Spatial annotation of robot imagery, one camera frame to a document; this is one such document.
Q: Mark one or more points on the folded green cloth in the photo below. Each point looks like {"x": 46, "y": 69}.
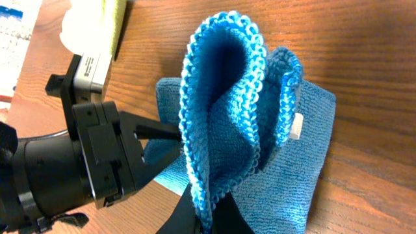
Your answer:
{"x": 93, "y": 26}

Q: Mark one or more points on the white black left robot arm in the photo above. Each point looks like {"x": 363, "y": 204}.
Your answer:
{"x": 37, "y": 177}

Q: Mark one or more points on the blue microfiber cloth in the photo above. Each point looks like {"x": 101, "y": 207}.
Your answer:
{"x": 251, "y": 127}

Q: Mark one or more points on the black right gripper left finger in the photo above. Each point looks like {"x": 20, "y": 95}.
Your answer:
{"x": 183, "y": 220}

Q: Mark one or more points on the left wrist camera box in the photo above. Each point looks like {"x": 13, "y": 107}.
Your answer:
{"x": 91, "y": 76}

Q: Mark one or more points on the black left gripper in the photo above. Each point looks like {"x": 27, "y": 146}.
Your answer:
{"x": 105, "y": 175}

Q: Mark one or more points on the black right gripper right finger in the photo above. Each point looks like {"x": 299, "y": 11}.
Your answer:
{"x": 227, "y": 218}

